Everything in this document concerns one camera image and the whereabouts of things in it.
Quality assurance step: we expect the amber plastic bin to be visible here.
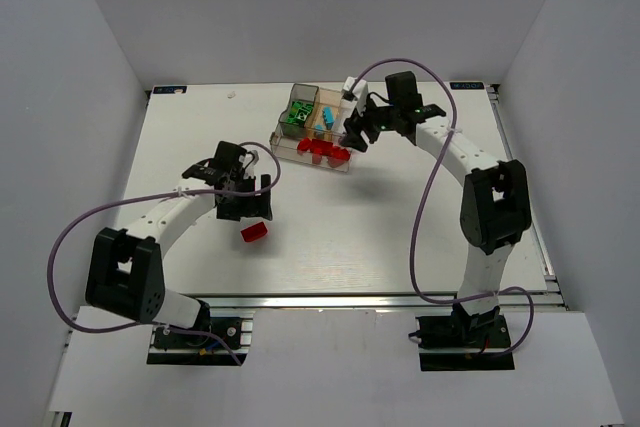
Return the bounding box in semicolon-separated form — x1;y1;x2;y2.
305;88;344;144

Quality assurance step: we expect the blue corner label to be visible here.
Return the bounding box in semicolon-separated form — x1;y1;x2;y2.
151;85;187;95
449;81;485;90

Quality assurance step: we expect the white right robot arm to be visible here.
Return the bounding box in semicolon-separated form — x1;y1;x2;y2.
340;71;532;327

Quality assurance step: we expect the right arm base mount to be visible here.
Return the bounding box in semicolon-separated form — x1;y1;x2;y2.
408;315;515;372

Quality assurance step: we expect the blue corner label right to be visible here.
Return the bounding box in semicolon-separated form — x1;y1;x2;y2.
449;81;485;90

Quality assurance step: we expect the long clear front bin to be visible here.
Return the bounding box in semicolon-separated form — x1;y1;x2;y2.
269;131;352;173

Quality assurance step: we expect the large cyan lego brick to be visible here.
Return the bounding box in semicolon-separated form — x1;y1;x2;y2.
322;106;335;130

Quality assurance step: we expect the smoky grey plastic bin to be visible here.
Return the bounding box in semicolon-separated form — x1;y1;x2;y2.
278;83;319;140

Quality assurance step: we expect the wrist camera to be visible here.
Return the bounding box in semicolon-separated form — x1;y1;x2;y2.
243;150;259;169
340;77;368;109

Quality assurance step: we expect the blue corner label left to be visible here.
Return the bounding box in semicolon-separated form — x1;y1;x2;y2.
151;85;187;95

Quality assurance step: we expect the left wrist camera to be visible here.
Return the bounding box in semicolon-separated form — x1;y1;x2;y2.
243;150;259;169

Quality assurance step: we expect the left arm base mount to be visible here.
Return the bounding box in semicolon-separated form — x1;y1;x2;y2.
146;311;253;367

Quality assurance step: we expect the small cyan lego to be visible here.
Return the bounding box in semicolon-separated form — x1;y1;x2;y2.
314;125;326;140

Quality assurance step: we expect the large red lego brick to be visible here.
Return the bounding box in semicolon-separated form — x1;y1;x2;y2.
240;221;268;243

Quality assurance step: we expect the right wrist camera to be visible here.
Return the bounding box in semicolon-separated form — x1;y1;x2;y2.
340;77;368;109

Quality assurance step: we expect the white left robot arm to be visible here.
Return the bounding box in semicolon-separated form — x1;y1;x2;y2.
85;141;279;331

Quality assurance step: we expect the round red lego piece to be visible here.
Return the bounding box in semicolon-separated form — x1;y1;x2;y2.
296;138;312;154

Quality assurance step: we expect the aluminium front rail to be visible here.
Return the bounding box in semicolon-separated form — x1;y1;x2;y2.
144;290;571;316

